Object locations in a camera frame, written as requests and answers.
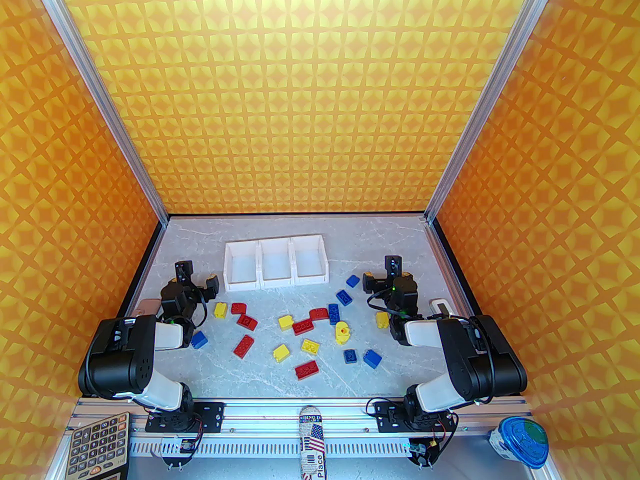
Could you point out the yellow round lego piece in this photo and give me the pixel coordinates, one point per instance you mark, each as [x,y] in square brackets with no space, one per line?
[342,333]

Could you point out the white cup blue lid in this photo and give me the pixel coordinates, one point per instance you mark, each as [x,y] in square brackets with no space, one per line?
[522,440]

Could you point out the small circuit board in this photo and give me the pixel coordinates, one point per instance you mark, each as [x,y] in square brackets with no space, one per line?
[186,448]
[419,448]

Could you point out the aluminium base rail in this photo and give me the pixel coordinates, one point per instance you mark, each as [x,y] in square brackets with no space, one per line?
[260,420]

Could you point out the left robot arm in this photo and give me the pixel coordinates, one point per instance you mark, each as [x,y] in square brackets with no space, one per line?
[120,358]

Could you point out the aluminium frame post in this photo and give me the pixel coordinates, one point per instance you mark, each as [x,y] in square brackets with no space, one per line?
[492,93]
[100,93]

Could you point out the black calculator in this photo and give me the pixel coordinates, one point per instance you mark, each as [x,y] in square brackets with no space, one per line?
[97,448]

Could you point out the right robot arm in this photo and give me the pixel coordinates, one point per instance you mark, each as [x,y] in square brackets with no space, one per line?
[480,363]

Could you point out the small white device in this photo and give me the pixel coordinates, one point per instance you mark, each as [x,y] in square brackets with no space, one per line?
[441,307]

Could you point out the red curved lego brick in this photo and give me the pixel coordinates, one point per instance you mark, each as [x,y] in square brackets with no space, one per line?
[238,308]
[318,314]

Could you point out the blue lego brick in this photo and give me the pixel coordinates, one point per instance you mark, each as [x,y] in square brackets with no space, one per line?
[372,358]
[350,356]
[353,281]
[199,339]
[333,313]
[343,296]

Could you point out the yellow lego brick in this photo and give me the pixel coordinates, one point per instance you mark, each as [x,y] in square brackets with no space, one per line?
[281,352]
[285,322]
[220,310]
[310,346]
[382,319]

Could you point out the white plastic bin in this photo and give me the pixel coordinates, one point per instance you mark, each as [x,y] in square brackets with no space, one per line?
[242,268]
[310,263]
[275,265]

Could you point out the small tan object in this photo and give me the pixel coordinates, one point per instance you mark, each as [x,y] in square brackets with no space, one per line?
[146,308]

